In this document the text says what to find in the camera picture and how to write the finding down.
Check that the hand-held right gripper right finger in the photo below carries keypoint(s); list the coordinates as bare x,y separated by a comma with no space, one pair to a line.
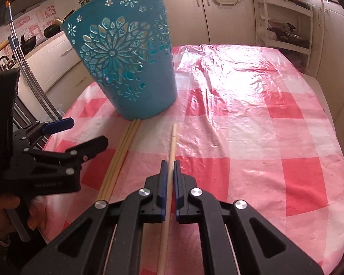
177,183

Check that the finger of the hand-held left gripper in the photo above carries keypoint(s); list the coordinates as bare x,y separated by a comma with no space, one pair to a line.
60,124
83,150

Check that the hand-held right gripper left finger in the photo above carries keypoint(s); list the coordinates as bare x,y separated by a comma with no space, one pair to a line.
162,183

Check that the row of wooden chopsticks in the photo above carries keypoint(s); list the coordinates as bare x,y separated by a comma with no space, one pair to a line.
123,149

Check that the wooden chopstick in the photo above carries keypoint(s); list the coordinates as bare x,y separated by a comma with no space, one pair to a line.
58,21
173,143

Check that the blue perforated plastic basket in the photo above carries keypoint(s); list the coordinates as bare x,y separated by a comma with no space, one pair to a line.
149,91

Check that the person's left forearm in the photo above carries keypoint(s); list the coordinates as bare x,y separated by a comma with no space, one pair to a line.
0,257

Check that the person's left hand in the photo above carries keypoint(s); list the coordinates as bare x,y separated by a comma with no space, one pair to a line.
3,209

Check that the metal mop with blue head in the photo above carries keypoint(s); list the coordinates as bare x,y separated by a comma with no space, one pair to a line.
25,63

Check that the small black pan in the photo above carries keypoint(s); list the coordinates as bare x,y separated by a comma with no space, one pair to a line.
28,44

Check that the red white checked plastic tablecloth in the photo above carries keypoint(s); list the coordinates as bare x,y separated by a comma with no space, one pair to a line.
261,149

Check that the black wok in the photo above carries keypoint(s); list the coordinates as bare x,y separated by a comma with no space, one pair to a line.
53,28

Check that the white base cabinets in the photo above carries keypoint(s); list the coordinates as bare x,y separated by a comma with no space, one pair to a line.
189,14

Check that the dark pot with lid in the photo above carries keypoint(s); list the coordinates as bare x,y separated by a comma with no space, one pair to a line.
289,35

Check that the white tiered storage trolley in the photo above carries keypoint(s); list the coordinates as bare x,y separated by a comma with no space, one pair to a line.
306,20

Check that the sliding door frame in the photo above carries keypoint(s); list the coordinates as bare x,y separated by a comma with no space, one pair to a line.
25,111

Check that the red paper wall decoration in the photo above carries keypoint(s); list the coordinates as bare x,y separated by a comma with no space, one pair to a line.
46,15

